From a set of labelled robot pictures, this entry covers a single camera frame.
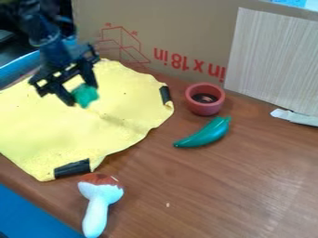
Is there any white paper scrap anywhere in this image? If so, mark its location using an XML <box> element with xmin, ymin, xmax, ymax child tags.
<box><xmin>269</xmin><ymin>108</ymin><xmax>318</xmax><ymax>127</ymax></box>

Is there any red cup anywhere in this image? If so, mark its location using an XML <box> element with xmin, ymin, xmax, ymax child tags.
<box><xmin>183</xmin><ymin>82</ymin><xmax>228</xmax><ymax>117</ymax></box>

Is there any yellow cloth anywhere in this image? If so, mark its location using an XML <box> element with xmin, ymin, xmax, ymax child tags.
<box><xmin>0</xmin><ymin>58</ymin><xmax>176</xmax><ymax>182</ymax></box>

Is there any white board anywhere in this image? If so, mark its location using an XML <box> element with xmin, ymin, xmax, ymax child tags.
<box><xmin>222</xmin><ymin>7</ymin><xmax>318</xmax><ymax>117</ymax></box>

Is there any green toy pepper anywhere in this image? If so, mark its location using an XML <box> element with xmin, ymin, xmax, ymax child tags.
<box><xmin>172</xmin><ymin>115</ymin><xmax>232</xmax><ymax>149</ymax></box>

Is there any green toy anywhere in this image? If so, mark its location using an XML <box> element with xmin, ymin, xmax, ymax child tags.
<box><xmin>69</xmin><ymin>84</ymin><xmax>101</xmax><ymax>110</ymax></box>

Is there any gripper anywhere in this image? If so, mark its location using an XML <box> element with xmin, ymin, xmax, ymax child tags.
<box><xmin>27</xmin><ymin>39</ymin><xmax>102</xmax><ymax>108</ymax></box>

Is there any toy mushroom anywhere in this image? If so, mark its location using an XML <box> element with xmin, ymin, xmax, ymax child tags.
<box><xmin>76</xmin><ymin>172</ymin><xmax>126</xmax><ymax>238</ymax></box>

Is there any cardboard box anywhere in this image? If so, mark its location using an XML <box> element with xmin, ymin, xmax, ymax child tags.
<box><xmin>71</xmin><ymin>0</ymin><xmax>318</xmax><ymax>85</ymax></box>

